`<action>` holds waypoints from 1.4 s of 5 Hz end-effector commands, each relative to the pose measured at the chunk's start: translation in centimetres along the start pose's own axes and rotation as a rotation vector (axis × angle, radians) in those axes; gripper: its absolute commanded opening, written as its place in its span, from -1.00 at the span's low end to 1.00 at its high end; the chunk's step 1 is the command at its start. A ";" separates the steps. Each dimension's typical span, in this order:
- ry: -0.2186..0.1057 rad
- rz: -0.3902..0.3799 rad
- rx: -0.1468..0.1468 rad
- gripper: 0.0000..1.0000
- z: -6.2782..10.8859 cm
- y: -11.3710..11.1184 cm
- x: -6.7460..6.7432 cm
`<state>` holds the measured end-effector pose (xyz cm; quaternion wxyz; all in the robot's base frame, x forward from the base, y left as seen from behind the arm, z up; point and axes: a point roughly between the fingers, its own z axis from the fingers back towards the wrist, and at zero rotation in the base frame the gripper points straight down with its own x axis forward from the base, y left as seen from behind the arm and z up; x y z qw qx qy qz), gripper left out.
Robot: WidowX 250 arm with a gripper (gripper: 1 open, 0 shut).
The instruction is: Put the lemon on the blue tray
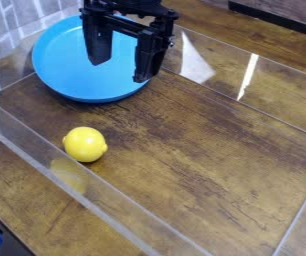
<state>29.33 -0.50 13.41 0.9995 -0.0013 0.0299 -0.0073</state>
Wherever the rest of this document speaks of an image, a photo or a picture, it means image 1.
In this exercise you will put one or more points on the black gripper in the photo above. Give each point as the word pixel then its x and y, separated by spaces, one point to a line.
pixel 103 17

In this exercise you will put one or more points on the blue round tray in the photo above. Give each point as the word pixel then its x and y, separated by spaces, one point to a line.
pixel 63 67

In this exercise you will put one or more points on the clear acrylic enclosure wall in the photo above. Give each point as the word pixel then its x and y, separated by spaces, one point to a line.
pixel 203 176

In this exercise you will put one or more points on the yellow lemon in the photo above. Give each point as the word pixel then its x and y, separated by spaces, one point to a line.
pixel 84 144

